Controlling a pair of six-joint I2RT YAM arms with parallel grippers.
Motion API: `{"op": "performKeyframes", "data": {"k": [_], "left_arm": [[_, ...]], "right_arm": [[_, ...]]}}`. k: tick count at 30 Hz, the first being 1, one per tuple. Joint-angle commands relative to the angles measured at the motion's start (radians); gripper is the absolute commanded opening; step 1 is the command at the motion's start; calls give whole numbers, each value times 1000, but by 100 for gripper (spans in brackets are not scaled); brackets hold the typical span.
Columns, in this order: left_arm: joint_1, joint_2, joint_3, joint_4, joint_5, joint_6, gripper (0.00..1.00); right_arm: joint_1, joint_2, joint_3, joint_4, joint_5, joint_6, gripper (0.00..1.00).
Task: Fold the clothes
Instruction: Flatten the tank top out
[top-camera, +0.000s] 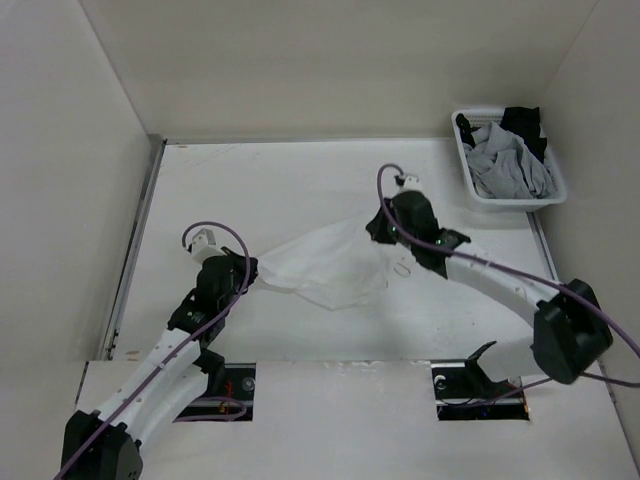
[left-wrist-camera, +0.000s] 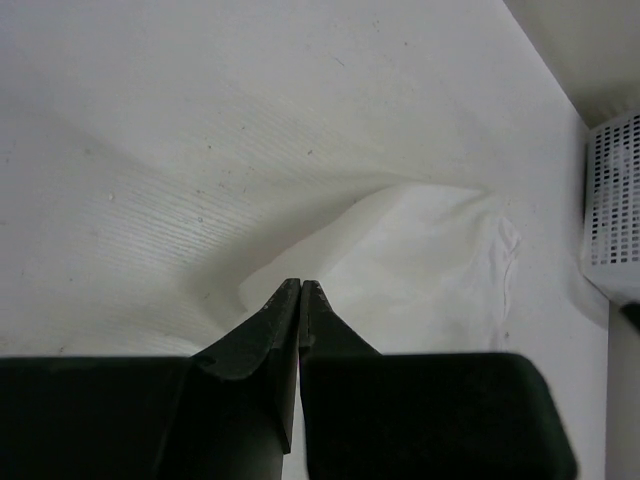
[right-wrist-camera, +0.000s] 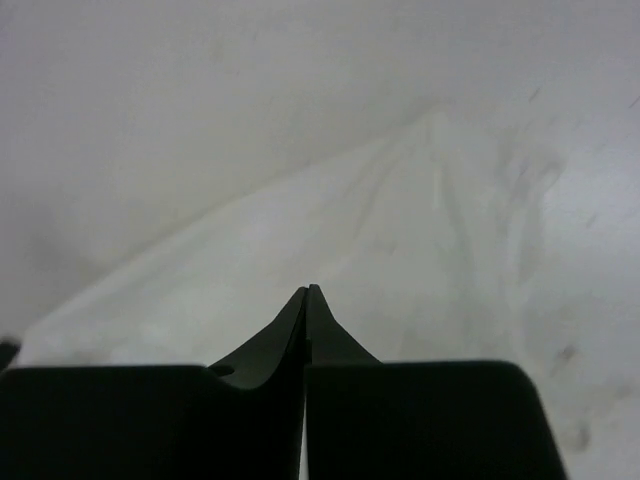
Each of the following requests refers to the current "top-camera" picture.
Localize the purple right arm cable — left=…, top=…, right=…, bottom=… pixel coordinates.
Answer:
left=375, top=164, right=640, bottom=387

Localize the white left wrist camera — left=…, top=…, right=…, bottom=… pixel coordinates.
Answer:
left=186, top=228, right=223, bottom=265

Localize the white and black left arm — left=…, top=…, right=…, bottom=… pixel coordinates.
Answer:
left=57, top=248, right=258, bottom=479

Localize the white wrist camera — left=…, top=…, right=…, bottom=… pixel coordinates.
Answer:
left=394, top=173, right=424, bottom=193
left=186, top=228, right=223, bottom=265

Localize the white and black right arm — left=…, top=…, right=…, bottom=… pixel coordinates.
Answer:
left=366, top=191, right=613, bottom=396

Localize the grey tank top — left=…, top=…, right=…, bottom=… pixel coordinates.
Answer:
left=463, top=122, right=557, bottom=200

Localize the white tank top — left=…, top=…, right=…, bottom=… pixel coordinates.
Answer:
left=258, top=214, right=411, bottom=311

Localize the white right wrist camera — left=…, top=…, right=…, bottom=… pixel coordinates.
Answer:
left=394, top=173, right=424, bottom=193

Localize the black tank top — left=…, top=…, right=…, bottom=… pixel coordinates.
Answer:
left=500, top=106, right=547, bottom=162

